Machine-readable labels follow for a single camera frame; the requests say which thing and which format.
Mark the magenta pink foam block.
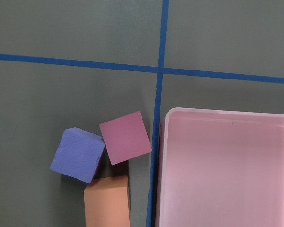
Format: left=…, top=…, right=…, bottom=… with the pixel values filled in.
left=99, top=111, right=152, bottom=165

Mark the purple foam block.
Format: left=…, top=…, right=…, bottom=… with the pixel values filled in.
left=50, top=127, right=105, bottom=183

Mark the pink plastic tray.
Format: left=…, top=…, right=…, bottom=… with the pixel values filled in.
left=155, top=108, right=284, bottom=227

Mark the orange foam block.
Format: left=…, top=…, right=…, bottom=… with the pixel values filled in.
left=84, top=175, right=130, bottom=227

